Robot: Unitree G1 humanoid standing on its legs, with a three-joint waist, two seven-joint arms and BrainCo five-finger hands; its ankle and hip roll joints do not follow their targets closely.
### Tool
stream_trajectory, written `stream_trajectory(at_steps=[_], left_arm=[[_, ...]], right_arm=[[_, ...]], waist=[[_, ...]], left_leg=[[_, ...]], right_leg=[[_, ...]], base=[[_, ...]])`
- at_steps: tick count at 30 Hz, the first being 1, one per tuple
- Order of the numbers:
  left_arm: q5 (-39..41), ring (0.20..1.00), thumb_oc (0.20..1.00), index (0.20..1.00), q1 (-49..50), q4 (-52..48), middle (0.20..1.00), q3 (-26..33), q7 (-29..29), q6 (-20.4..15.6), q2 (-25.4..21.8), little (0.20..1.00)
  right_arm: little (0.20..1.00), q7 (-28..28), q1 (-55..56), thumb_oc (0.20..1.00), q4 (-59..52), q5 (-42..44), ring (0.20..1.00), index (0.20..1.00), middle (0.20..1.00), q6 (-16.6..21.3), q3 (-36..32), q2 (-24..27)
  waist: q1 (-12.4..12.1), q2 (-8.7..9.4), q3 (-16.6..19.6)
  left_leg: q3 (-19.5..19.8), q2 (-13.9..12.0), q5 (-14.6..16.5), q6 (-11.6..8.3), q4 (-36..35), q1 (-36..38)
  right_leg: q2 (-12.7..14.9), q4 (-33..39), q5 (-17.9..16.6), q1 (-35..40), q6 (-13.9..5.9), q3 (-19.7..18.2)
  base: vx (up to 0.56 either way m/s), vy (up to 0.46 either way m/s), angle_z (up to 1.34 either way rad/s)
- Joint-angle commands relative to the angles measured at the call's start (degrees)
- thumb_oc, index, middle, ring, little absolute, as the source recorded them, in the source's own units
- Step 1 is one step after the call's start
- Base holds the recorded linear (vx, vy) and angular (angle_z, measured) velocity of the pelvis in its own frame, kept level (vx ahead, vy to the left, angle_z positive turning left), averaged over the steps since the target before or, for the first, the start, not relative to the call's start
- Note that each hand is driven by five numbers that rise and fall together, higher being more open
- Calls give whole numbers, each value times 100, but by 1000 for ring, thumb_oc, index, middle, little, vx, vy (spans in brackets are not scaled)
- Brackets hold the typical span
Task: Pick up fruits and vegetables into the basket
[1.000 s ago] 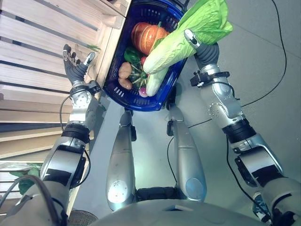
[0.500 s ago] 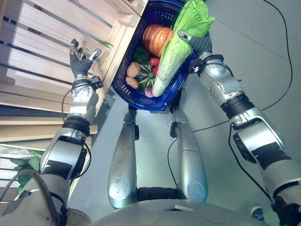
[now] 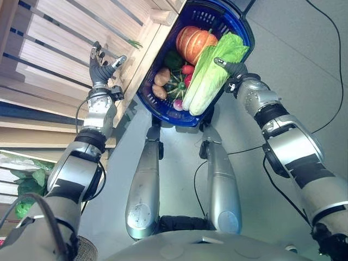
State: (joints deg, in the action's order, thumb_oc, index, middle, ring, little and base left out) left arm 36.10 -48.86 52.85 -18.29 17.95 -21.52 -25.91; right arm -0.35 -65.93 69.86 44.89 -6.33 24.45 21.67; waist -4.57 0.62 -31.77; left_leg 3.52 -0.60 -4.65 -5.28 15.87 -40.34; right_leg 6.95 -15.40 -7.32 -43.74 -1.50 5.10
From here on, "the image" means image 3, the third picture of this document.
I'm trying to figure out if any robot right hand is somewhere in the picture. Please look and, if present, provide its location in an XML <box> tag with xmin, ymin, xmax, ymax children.
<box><xmin>214</xmin><ymin>57</ymin><xmax>249</xmax><ymax>80</ymax></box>

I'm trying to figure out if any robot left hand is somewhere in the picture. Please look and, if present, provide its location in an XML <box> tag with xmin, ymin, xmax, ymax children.
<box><xmin>89</xmin><ymin>41</ymin><xmax>128</xmax><ymax>88</ymax></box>

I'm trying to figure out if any green napa cabbage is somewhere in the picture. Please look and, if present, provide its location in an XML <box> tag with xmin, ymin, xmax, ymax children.
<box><xmin>181</xmin><ymin>32</ymin><xmax>250</xmax><ymax>116</ymax></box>

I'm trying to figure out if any blue plastic shopping basket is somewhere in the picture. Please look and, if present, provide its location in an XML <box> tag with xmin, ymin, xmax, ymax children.
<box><xmin>135</xmin><ymin>0</ymin><xmax>256</xmax><ymax>128</ymax></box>

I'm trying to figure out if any small green vegetable piece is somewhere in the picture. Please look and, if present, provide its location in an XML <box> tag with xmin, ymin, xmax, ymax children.
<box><xmin>127</xmin><ymin>39</ymin><xmax>144</xmax><ymax>50</ymax></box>

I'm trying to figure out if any orange pumpkin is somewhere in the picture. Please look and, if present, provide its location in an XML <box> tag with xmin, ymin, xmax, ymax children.
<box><xmin>176</xmin><ymin>26</ymin><xmax>219</xmax><ymax>66</ymax></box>

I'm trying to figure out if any wooden slatted display crate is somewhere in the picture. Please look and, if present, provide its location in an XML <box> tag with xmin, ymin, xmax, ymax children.
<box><xmin>0</xmin><ymin>0</ymin><xmax>188</xmax><ymax>149</ymax></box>

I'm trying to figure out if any green striped squash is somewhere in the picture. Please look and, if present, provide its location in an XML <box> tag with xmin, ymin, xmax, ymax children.
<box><xmin>164</xmin><ymin>69</ymin><xmax>189</xmax><ymax>102</ymax></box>

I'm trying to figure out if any dark green bell pepper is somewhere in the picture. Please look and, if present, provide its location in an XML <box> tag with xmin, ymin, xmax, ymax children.
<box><xmin>164</xmin><ymin>51</ymin><xmax>183</xmax><ymax>69</ymax></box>

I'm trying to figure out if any brown potato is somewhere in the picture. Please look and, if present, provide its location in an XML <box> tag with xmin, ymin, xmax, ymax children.
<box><xmin>154</xmin><ymin>67</ymin><xmax>171</xmax><ymax>87</ymax></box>
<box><xmin>152</xmin><ymin>84</ymin><xmax>168</xmax><ymax>100</ymax></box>

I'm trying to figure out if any robot right leg silver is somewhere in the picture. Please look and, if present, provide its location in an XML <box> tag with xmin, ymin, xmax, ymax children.
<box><xmin>199</xmin><ymin>123</ymin><xmax>243</xmax><ymax>235</ymax></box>

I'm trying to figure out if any robot leg silver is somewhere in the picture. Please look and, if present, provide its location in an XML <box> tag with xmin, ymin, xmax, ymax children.
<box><xmin>199</xmin><ymin>123</ymin><xmax>243</xmax><ymax>235</ymax></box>
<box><xmin>125</xmin><ymin>119</ymin><xmax>165</xmax><ymax>240</ymax></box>

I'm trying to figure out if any robot left leg silver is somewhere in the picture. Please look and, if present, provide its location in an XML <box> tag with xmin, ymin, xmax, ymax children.
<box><xmin>125</xmin><ymin>119</ymin><xmax>165</xmax><ymax>240</ymax></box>

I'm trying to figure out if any green leafy vegetable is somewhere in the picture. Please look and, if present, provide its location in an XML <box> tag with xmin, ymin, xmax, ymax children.
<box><xmin>10</xmin><ymin>159</ymin><xmax>55</xmax><ymax>219</ymax></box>

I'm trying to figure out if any robot torso silver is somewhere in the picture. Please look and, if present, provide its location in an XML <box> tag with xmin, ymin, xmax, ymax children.
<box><xmin>76</xmin><ymin>214</ymin><xmax>323</xmax><ymax>261</ymax></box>

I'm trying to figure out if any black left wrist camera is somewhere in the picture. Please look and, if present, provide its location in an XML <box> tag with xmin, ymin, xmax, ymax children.
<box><xmin>108</xmin><ymin>85</ymin><xmax>125</xmax><ymax>101</ymax></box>

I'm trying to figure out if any long black floor cable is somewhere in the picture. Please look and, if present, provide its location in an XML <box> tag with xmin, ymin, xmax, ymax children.
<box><xmin>227</xmin><ymin>0</ymin><xmax>345</xmax><ymax>156</ymax></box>

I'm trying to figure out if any black cable near leg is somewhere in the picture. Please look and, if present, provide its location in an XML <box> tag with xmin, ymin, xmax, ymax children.
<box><xmin>193</xmin><ymin>159</ymin><xmax>210</xmax><ymax>218</ymax></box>

